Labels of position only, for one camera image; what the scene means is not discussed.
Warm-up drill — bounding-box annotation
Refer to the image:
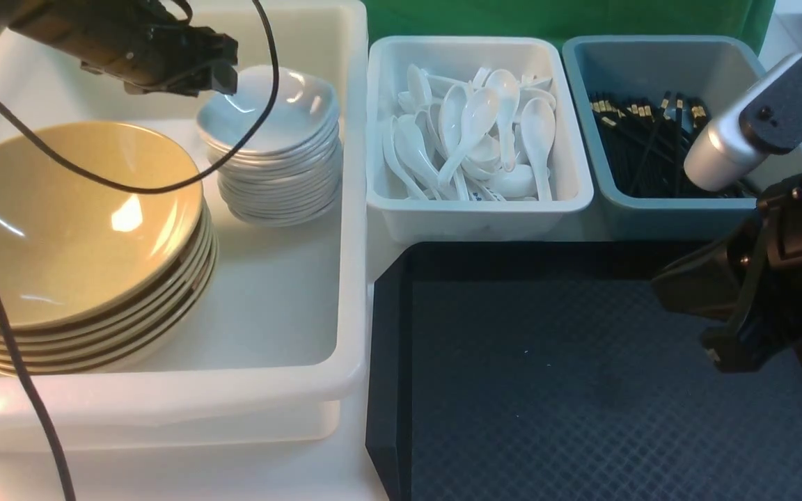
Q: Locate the blue-grey plastic chopstick bin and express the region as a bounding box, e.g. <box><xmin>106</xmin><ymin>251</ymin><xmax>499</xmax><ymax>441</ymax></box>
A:
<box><xmin>563</xmin><ymin>35</ymin><xmax>802</xmax><ymax>240</ymax></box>

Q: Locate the white plastic spoon bin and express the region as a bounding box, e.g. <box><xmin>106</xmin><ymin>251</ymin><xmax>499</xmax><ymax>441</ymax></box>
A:
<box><xmin>365</xmin><ymin>35</ymin><xmax>593</xmax><ymax>244</ymax></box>

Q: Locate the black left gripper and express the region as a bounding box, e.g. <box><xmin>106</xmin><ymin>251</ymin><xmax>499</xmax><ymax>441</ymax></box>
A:
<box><xmin>10</xmin><ymin>1</ymin><xmax>239</xmax><ymax>96</ymax></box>

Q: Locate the stack of white dishes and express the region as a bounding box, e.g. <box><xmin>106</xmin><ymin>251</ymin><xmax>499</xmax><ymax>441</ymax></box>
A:
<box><xmin>216</xmin><ymin>126</ymin><xmax>344</xmax><ymax>226</ymax></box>

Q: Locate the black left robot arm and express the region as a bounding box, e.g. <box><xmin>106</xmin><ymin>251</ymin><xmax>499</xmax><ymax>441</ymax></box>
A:
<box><xmin>0</xmin><ymin>1</ymin><xmax>238</xmax><ymax>96</ymax></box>

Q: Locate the stack of yellow bowls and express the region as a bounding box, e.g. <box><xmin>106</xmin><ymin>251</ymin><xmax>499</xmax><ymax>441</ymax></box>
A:
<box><xmin>0</xmin><ymin>209</ymin><xmax>219</xmax><ymax>376</ymax></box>

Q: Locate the large white plastic tub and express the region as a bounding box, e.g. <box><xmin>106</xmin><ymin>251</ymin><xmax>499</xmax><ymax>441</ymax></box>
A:
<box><xmin>0</xmin><ymin>1</ymin><xmax>368</xmax><ymax>453</ymax></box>

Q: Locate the pile of black chopsticks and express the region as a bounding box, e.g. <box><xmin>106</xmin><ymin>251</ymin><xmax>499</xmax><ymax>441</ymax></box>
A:
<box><xmin>590</xmin><ymin>91</ymin><xmax>760</xmax><ymax>199</ymax></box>

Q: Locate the black textured serving tray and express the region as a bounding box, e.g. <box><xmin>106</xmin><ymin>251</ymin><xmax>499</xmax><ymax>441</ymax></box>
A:
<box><xmin>365</xmin><ymin>241</ymin><xmax>802</xmax><ymax>500</ymax></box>

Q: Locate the yellow noodle bowl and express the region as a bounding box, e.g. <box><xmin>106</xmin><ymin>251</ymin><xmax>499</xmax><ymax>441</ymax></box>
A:
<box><xmin>0</xmin><ymin>122</ymin><xmax>203</xmax><ymax>328</ymax></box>

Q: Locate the white sauce dish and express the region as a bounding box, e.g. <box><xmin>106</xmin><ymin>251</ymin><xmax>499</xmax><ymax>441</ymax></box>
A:
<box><xmin>196</xmin><ymin>65</ymin><xmax>340</xmax><ymax>155</ymax></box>

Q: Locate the black cable left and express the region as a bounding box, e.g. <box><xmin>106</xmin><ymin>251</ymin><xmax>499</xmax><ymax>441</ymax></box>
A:
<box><xmin>0</xmin><ymin>0</ymin><xmax>281</xmax><ymax>501</ymax></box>

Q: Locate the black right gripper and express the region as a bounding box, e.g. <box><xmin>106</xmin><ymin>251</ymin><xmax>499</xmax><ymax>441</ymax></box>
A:
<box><xmin>652</xmin><ymin>175</ymin><xmax>802</xmax><ymax>373</ymax></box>

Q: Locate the white ceramic soup spoon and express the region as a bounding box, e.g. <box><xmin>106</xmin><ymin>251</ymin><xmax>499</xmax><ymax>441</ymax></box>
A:
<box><xmin>437</xmin><ymin>88</ymin><xmax>501</xmax><ymax>189</ymax></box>

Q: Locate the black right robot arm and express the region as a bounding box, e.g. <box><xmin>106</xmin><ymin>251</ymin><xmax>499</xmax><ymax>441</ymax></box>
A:
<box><xmin>652</xmin><ymin>53</ymin><xmax>802</xmax><ymax>373</ymax></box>

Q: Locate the white spoon in bin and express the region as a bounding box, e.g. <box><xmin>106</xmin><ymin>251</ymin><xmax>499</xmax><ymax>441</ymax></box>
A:
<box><xmin>521</xmin><ymin>98</ymin><xmax>556</xmax><ymax>202</ymax></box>
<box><xmin>439</xmin><ymin>83</ymin><xmax>470</xmax><ymax>202</ymax></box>
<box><xmin>391</xmin><ymin>115</ymin><xmax>450</xmax><ymax>200</ymax></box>
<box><xmin>486</xmin><ymin>69</ymin><xmax>521</xmax><ymax>172</ymax></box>

